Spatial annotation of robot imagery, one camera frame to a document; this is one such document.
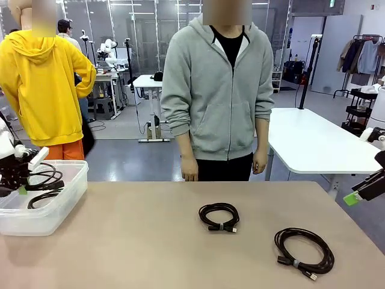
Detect person in gray hoodie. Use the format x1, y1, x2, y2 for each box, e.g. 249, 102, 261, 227
160, 0, 275, 182

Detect black braided USB extension cable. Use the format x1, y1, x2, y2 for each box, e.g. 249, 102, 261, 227
273, 227, 336, 283
197, 202, 241, 235

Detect beige hanging coat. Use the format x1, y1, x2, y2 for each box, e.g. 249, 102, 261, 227
336, 39, 354, 73

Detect person in yellow hoodie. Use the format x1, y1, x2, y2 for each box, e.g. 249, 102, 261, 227
0, 0, 97, 161

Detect blue hanging jacket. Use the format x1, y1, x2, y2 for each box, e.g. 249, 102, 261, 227
357, 40, 380, 75

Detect white table leg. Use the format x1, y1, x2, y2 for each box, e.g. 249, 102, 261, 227
326, 173, 341, 200

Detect black utility cart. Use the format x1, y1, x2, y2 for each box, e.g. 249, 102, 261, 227
341, 88, 379, 137

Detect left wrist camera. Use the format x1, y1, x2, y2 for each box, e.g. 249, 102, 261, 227
29, 146, 50, 169

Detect person's right hand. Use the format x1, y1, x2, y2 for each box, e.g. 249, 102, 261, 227
181, 155, 200, 182

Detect person's left hand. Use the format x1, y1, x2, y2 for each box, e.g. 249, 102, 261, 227
251, 151, 268, 175

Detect white workbench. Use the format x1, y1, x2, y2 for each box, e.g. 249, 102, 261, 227
90, 70, 123, 120

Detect black camera pole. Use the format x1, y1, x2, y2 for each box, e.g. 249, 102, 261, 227
297, 34, 323, 111

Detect person's left forearm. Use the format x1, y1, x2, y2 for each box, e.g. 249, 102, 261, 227
254, 118, 271, 154

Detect black bags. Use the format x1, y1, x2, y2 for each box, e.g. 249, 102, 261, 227
282, 60, 308, 85

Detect person with black cap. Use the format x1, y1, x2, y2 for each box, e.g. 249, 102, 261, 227
56, 18, 84, 54

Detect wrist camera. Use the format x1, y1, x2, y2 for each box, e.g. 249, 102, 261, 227
29, 146, 50, 169
359, 127, 385, 151

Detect black cables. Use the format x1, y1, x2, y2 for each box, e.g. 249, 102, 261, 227
25, 161, 66, 193

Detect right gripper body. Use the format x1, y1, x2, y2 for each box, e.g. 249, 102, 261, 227
374, 150, 385, 171

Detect black camera tripod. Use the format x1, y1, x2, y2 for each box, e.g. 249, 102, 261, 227
124, 37, 135, 87

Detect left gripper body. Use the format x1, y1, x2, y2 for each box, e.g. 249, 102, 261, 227
0, 159, 31, 184

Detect white partition panel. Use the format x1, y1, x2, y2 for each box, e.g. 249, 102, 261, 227
311, 14, 363, 96

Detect white shelf unit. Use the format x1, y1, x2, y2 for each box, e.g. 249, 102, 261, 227
271, 70, 283, 93

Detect person's right forearm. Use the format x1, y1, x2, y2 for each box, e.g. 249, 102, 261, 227
177, 132, 195, 159

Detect clear plastic storage bin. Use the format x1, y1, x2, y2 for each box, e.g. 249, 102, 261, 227
0, 159, 90, 237

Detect gray step stool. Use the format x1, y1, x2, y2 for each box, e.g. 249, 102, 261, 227
92, 96, 116, 121

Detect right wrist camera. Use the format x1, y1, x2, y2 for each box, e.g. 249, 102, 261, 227
359, 127, 385, 151

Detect white standing desk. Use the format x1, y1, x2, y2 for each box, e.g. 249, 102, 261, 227
133, 74, 171, 143

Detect black clothes rack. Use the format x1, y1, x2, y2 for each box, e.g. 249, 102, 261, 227
333, 34, 385, 99

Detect white table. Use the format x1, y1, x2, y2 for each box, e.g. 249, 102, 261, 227
266, 107, 383, 181

